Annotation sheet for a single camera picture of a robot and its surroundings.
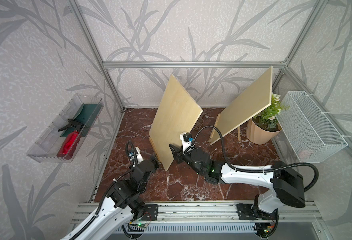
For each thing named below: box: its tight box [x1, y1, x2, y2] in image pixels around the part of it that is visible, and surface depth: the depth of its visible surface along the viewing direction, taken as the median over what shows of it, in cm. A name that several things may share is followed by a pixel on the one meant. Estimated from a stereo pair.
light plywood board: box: [148, 74, 203, 171], surface depth 73 cm
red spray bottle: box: [56, 121, 82, 160], surface depth 60 cm
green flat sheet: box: [60, 103, 104, 138], surface depth 71 cm
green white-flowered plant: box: [253, 92, 290, 130], surface depth 88 cm
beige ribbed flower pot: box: [246, 118, 282, 145], surface depth 91 cm
